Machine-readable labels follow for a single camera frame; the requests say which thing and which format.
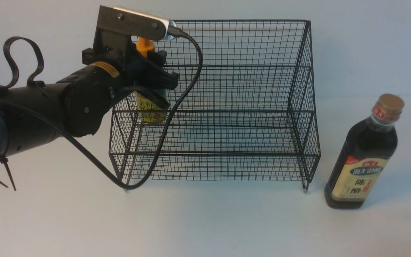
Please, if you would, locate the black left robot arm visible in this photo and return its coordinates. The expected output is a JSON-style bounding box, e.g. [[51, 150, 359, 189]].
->
[[0, 47, 179, 158]]

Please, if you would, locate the large dark vinegar bottle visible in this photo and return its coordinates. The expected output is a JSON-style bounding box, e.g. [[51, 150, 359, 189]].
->
[[324, 94, 405, 210]]

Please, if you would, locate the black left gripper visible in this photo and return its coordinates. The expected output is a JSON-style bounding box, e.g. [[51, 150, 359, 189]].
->
[[82, 48, 179, 110]]

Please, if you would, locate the black wire mesh rack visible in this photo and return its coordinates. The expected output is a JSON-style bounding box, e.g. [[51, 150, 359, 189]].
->
[[109, 19, 321, 192]]

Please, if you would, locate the small yellow-capped sauce bottle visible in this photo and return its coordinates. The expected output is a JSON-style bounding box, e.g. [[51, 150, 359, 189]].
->
[[135, 37, 166, 124]]

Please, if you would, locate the black camera cable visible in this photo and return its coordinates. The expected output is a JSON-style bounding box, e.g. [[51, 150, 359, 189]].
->
[[0, 27, 203, 190]]

